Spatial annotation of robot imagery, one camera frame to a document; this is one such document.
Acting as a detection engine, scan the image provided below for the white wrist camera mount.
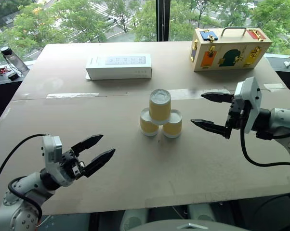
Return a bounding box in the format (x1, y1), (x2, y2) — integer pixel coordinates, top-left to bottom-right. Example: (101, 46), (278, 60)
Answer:
(233, 77), (263, 134)
(40, 135), (72, 187)

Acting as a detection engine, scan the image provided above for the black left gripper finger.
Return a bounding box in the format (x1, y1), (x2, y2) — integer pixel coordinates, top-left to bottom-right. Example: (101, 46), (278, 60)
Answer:
(83, 148), (116, 179)
(71, 134), (104, 155)

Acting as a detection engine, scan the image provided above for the white cardboard box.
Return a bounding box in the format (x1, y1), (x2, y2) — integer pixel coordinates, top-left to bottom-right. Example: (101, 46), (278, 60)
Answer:
(85, 53), (153, 81)

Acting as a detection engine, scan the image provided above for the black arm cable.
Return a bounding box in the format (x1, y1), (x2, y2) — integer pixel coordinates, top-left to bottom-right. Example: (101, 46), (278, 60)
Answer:
(240, 116), (290, 167)
(0, 134), (47, 224)

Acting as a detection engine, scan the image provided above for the clear water bottle black lid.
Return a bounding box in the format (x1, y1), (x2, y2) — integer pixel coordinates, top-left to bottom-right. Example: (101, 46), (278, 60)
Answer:
(0, 46), (30, 77)

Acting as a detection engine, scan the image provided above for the dark side table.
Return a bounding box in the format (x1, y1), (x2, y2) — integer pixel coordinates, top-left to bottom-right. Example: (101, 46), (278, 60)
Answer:
(0, 59), (37, 121)

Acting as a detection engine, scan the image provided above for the grey robot torso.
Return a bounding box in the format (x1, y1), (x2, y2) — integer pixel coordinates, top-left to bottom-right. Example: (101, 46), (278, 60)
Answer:
(125, 218), (250, 231)

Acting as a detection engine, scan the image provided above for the yellow paper cup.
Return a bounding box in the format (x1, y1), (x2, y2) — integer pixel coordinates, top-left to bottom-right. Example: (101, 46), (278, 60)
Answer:
(139, 107), (159, 138)
(148, 89), (172, 121)
(161, 109), (183, 139)

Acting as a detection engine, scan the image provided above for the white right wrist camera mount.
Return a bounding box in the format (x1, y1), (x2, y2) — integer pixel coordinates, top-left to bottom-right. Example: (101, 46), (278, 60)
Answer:
(233, 77), (263, 134)

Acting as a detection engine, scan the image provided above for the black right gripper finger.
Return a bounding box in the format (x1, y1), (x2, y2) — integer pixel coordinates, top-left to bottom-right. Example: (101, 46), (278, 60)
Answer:
(200, 92), (235, 104)
(190, 118), (232, 140)

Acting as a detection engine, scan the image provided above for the clear tape strip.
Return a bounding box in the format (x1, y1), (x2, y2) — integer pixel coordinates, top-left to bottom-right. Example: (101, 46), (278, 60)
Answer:
(46, 92), (100, 100)
(264, 83), (287, 92)

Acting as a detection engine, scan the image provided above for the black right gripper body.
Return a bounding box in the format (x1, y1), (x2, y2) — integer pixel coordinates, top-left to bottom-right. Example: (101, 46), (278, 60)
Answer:
(224, 97), (251, 140)

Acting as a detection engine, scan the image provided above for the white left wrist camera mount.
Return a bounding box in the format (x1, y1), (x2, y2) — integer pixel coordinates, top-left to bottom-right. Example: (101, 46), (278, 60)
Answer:
(40, 135), (72, 187)

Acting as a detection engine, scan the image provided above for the dark window frame post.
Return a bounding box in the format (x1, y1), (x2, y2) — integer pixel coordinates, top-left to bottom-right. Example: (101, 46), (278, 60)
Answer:
(156, 0), (171, 42)

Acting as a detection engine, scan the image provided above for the grey rounded shape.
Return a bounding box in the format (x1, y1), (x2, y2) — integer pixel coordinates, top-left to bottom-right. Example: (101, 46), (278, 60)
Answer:
(119, 208), (151, 231)
(186, 204), (218, 222)

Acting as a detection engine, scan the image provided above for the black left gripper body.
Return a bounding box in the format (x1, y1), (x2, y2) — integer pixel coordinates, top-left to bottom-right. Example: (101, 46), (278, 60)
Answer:
(59, 148), (86, 180)

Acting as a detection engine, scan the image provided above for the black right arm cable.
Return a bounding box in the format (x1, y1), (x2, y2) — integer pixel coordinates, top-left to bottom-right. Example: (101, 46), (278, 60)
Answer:
(240, 116), (290, 167)

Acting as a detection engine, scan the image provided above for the dark side shelf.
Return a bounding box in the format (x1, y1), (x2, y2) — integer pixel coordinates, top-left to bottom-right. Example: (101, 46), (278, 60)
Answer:
(264, 53), (290, 103)

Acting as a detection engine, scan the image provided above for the wooden latch lock box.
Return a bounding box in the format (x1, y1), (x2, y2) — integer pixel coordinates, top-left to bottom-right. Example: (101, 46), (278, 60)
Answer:
(190, 26), (273, 73)

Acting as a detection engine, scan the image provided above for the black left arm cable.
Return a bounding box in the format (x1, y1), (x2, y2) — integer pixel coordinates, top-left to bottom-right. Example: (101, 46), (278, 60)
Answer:
(0, 134), (47, 224)

